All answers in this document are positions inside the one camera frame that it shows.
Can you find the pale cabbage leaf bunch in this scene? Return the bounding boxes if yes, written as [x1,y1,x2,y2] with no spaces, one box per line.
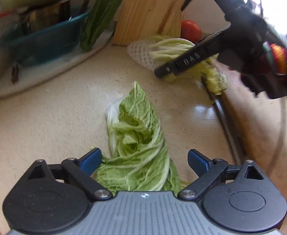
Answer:
[148,34,227,95]

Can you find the green cabbage leaves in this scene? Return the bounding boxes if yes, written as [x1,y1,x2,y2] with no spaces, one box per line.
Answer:
[95,82,187,195]

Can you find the red tomato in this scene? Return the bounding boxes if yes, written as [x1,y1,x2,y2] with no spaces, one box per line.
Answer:
[181,20,202,42]

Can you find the wooden cutting board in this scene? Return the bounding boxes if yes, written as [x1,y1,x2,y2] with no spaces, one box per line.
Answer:
[213,60,287,234]

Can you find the wooden knife block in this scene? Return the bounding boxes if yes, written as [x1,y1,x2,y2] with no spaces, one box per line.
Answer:
[112,0,185,46]

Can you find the white dish rack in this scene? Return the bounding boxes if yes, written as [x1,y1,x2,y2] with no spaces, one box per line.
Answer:
[0,29,113,99]

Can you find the wooden clothespin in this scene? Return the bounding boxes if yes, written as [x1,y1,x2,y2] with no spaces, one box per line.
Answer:
[11,63,19,84]

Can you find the teal plastic basin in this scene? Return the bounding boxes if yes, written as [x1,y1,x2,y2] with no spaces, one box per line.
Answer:
[0,6,91,67]

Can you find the metal pot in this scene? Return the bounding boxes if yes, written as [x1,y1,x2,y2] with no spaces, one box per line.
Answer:
[19,0,71,35]

